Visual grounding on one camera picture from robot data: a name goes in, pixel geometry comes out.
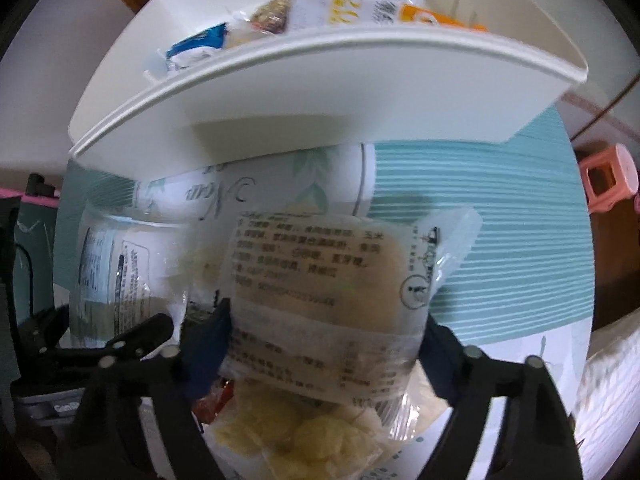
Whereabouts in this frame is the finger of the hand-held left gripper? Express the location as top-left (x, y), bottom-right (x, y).
top-left (47, 313), bottom-right (174, 369)
top-left (20, 304), bottom-right (72, 357)

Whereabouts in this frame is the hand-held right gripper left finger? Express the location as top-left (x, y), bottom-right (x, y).
top-left (60, 297), bottom-right (233, 480)

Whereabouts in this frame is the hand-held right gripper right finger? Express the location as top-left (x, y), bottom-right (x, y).
top-left (420, 317), bottom-right (586, 480)

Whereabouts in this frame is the clear packet with white label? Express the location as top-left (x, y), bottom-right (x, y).
top-left (70, 205), bottom-right (193, 356)

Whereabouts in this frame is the clear brown bread packet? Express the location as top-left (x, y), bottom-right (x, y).
top-left (219, 207), bottom-right (483, 413)

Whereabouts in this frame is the yellow pastry packet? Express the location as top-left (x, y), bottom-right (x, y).
top-left (207, 382), bottom-right (386, 476)

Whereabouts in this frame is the white plastic bin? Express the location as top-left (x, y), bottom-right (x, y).
top-left (67, 0), bottom-right (590, 181)

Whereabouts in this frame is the blue snack packet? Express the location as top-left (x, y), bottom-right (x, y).
top-left (165, 24), bottom-right (228, 68)

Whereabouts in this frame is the orange white oat bar packet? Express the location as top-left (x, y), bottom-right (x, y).
top-left (290, 0), bottom-right (490, 35)

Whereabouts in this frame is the teal striped table runner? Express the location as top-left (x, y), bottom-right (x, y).
top-left (52, 105), bottom-right (596, 356)

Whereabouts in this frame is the black easel knob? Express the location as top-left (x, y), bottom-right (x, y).
top-left (25, 172), bottom-right (61, 198)

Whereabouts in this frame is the checkered cloth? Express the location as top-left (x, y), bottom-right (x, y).
top-left (570, 320), bottom-right (640, 480)

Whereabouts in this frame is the round white floral placemat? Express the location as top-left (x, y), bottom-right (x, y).
top-left (132, 142), bottom-right (377, 226)

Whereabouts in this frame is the pink plastic stool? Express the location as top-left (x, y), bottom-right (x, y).
top-left (579, 142), bottom-right (640, 215)

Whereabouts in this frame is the floral pastel wardrobe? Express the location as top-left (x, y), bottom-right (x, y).
top-left (555, 50), bottom-right (640, 141)

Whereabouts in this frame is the green chalkboard pink frame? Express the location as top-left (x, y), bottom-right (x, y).
top-left (0, 185), bottom-right (66, 391)

